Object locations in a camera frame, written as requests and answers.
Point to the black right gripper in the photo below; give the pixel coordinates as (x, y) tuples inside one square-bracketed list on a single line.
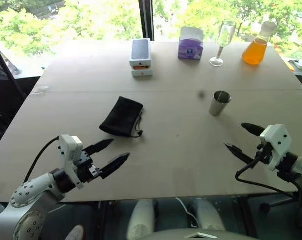
[(265, 152)]

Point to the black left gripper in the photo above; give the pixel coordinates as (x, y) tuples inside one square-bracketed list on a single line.
[(86, 166)]

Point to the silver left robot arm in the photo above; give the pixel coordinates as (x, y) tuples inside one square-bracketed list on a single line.
[(28, 200)]

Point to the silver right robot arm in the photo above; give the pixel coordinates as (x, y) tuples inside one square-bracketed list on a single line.
[(297, 172)]

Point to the stainless steel cup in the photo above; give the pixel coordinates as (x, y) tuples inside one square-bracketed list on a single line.
[(219, 103)]

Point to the white robot left leg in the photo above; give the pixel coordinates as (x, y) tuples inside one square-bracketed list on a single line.
[(140, 220)]

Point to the white robot leg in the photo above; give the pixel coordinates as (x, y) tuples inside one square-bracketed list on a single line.
[(140, 220), (207, 217)]

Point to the white robot right leg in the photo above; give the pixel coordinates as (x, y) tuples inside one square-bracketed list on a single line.
[(207, 217)]

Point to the dark side desk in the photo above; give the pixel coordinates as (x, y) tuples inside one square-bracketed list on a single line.
[(301, 67)]

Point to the orange liquid conical flask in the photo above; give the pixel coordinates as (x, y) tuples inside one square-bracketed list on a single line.
[(256, 48)]

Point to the white phone box stack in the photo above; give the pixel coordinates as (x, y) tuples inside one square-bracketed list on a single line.
[(140, 57)]

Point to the clear wine glass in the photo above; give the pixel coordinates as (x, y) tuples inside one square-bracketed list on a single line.
[(223, 40)]

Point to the grey robot torso top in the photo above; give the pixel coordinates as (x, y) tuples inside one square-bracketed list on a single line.
[(193, 235)]

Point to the purple tissue box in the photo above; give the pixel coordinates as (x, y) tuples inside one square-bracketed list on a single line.
[(190, 46)]

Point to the black office chair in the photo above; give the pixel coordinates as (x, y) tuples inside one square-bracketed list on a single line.
[(3, 87)]

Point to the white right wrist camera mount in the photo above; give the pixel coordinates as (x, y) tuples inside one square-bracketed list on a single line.
[(276, 142)]

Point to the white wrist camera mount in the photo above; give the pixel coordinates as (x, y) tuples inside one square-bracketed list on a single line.
[(276, 142), (70, 150)]

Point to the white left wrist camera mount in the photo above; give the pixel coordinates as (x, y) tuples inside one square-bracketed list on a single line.
[(70, 150)]

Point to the black window frame post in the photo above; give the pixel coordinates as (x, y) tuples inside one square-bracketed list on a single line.
[(146, 20)]

